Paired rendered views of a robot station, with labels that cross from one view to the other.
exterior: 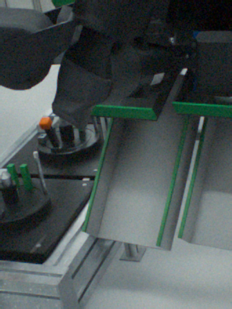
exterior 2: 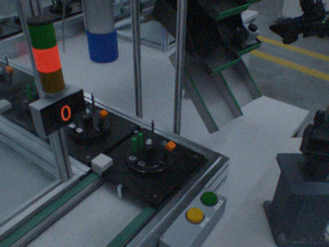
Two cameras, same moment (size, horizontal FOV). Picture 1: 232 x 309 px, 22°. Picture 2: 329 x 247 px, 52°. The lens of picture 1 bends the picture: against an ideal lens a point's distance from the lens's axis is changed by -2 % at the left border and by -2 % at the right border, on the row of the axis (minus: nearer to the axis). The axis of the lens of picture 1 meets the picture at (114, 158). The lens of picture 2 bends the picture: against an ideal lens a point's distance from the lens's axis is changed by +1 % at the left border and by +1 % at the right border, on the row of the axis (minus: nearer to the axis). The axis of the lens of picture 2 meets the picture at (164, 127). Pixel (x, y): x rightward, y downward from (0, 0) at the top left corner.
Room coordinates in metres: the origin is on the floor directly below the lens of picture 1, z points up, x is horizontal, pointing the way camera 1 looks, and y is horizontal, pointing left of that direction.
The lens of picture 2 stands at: (0.78, 0.92, 1.64)
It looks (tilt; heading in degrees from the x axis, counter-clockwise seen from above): 36 degrees down; 281
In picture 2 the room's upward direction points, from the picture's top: 1 degrees clockwise
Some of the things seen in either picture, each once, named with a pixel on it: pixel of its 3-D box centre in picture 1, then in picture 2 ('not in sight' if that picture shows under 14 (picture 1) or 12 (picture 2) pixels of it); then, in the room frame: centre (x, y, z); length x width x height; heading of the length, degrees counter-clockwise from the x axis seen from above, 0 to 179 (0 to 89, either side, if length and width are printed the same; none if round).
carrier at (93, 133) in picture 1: (65, 129); (87, 118); (1.21, 0.09, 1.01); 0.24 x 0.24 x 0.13; 65
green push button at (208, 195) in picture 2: not in sight; (209, 199); (0.78, 0.30, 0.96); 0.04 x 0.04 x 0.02
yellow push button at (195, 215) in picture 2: not in sight; (195, 215); (0.81, 0.36, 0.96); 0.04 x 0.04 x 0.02
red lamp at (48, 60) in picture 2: not in sight; (47, 56); (1.16, 0.32, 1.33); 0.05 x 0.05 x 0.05
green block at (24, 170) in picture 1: (26, 177); (140, 140); (1.01, 0.17, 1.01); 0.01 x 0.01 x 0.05; 65
